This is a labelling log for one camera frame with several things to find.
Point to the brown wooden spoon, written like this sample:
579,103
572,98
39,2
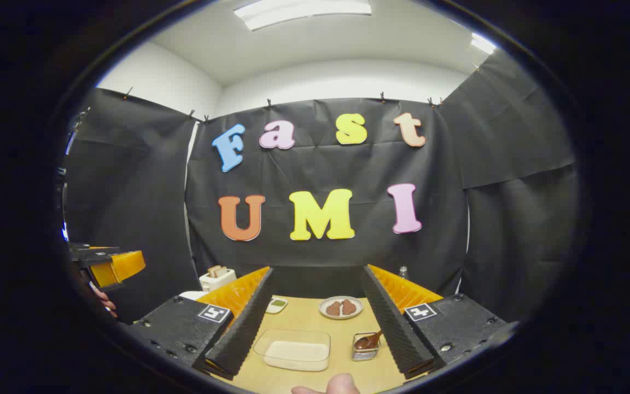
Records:
367,342

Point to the toast slice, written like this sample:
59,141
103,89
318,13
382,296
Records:
222,270
213,272

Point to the metal mesh chopstick holder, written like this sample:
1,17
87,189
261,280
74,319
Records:
364,354

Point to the white divided sauce dish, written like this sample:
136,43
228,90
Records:
278,304

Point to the clear plastic rice container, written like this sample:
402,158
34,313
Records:
271,336

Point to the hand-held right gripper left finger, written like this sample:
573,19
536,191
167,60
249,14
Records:
241,328

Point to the white toaster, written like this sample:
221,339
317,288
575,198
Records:
217,282

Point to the brown meat piece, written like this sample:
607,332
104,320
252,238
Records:
349,306
333,309

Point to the small ceiling light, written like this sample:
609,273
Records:
483,44

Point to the long ceiling light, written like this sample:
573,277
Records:
304,11

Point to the white uncooked rice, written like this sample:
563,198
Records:
298,353

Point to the black backdrop cloth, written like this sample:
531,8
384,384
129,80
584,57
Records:
320,164

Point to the clear green label bottle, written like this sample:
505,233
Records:
403,271

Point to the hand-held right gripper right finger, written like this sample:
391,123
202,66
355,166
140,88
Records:
394,328

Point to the round white plate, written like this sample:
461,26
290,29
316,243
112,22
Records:
342,317

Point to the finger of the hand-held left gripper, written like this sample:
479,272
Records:
121,267

